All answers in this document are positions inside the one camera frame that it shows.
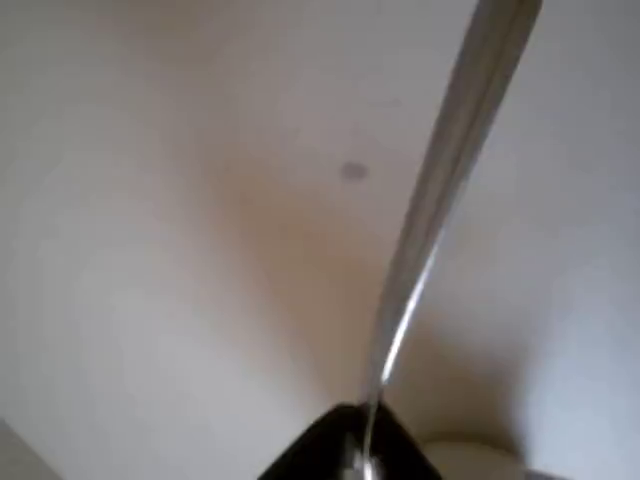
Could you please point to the white ceramic mug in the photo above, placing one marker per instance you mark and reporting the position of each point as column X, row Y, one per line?
column 475, row 457

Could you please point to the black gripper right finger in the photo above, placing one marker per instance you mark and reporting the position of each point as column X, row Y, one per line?
column 405, row 450

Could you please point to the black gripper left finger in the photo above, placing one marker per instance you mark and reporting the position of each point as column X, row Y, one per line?
column 320, row 450

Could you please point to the silver metal spoon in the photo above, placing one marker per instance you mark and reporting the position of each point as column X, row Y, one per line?
column 450, row 165

